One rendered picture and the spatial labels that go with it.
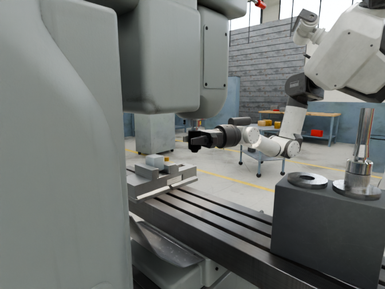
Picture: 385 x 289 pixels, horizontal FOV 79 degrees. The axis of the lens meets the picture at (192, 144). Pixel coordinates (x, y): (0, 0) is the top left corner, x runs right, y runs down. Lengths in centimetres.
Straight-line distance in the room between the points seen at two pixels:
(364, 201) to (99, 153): 52
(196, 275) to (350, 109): 768
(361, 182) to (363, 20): 56
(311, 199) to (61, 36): 56
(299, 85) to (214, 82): 49
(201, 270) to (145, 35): 67
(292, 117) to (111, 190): 89
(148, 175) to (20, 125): 67
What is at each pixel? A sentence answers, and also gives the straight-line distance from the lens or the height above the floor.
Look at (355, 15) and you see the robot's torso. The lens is 100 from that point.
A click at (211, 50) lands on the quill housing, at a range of 73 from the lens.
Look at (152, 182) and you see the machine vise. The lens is 96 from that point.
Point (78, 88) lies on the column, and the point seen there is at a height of 139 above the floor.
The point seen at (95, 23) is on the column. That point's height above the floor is 149.
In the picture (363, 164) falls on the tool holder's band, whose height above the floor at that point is 124.
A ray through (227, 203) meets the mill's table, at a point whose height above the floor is 99.
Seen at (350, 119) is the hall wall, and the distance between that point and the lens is 821.
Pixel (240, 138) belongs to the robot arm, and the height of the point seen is 122.
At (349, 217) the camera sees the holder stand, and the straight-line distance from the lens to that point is 60.
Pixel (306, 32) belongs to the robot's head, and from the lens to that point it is 107.
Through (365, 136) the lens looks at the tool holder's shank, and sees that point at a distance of 61.
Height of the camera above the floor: 138
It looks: 12 degrees down
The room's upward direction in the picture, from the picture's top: straight up
